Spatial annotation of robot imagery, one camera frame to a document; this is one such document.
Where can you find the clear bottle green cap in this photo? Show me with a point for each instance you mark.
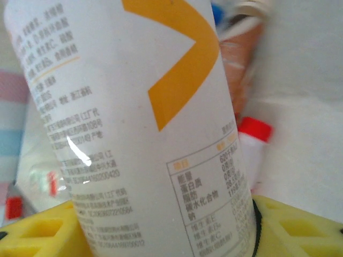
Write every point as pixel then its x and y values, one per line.
pixel 43 182

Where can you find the white bottle orange chevron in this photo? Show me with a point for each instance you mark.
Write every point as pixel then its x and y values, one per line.
pixel 120 107

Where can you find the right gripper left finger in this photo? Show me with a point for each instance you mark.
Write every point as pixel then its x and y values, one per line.
pixel 32 235

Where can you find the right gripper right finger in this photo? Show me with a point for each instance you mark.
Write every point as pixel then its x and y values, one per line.
pixel 300 235

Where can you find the clear bottle red cap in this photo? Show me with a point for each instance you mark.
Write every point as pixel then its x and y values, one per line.
pixel 254 128

